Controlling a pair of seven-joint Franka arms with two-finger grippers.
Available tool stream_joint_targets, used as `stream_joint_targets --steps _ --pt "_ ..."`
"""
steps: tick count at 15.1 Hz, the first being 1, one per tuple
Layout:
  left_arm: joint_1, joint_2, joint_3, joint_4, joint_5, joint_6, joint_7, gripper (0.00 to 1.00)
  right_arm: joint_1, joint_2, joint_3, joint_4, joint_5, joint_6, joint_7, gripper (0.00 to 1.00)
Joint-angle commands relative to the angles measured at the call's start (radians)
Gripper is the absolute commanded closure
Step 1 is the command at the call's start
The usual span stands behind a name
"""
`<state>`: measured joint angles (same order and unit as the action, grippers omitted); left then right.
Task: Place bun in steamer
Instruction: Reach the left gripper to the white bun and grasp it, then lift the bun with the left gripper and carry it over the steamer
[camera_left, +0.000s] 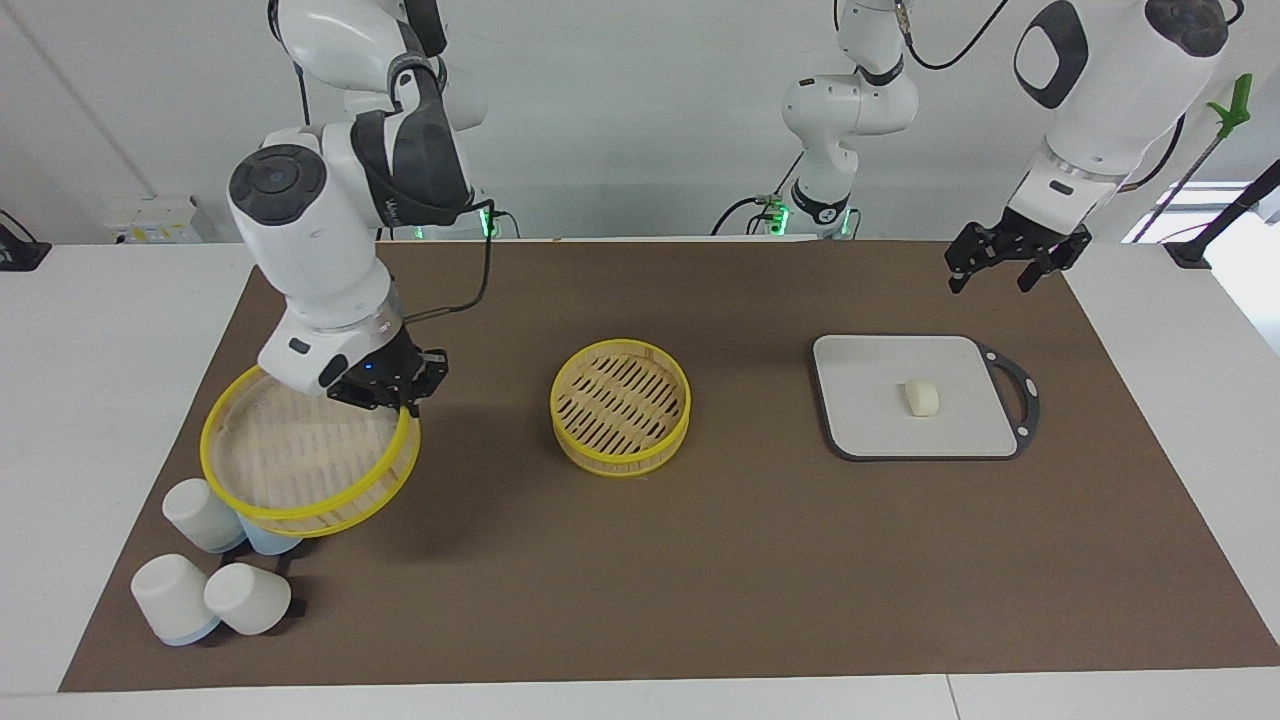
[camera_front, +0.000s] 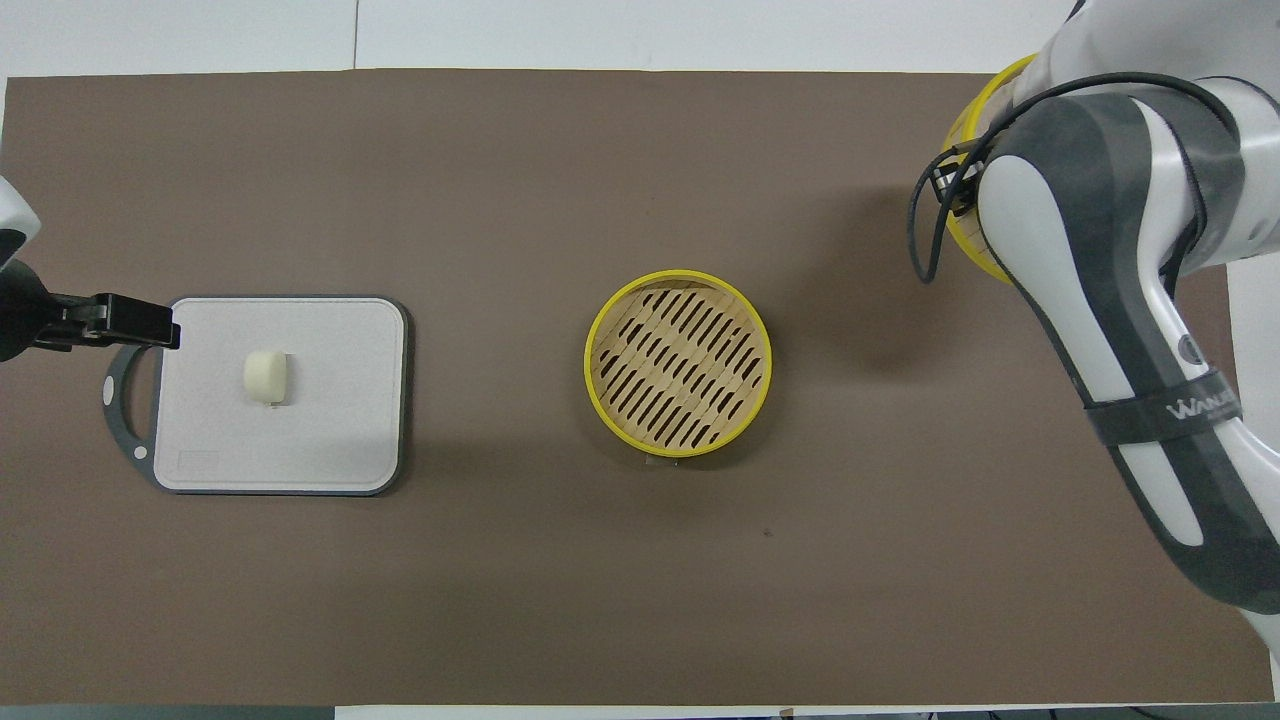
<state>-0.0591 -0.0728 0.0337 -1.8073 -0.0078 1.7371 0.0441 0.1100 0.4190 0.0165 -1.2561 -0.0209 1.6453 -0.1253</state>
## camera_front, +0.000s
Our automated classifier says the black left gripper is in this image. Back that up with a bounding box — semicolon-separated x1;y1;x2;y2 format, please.
0;258;182;363

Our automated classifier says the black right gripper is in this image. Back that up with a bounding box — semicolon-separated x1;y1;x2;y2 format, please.
930;150;987;219

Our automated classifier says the yellow-rimmed bamboo steamer tier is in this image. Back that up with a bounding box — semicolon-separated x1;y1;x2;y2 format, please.
584;269;773;459
943;55;1041;287

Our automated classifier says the white steamed bun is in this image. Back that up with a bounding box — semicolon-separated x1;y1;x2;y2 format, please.
243;349;292;407

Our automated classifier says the yellow-rimmed bamboo steamer tier, unlined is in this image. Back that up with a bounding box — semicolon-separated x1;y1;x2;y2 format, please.
584;269;773;459

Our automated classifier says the white cutting board, grey rim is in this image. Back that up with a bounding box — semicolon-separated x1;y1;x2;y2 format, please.
101;293;411;497

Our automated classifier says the brown table mat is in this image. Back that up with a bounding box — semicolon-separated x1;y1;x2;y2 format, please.
0;68;1276;706

